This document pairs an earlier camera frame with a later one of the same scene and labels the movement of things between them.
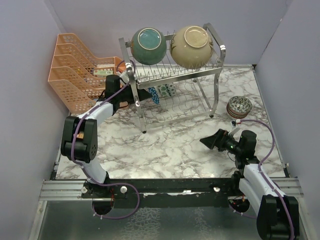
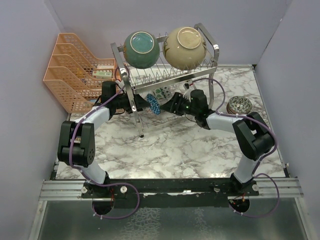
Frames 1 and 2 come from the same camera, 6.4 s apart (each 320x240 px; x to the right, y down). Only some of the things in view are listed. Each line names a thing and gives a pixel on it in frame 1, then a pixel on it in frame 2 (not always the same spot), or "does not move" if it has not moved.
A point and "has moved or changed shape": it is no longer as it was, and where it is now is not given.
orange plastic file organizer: x=78 y=78 does not move
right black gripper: x=218 y=139 -> x=173 y=105
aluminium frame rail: x=62 y=190 does not move
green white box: x=102 y=73 does not move
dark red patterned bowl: x=154 y=95 -> x=154 y=103
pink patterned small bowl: x=238 y=106 does not move
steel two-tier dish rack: x=167 y=90 has moved or changed shape
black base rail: x=191 y=193 does not move
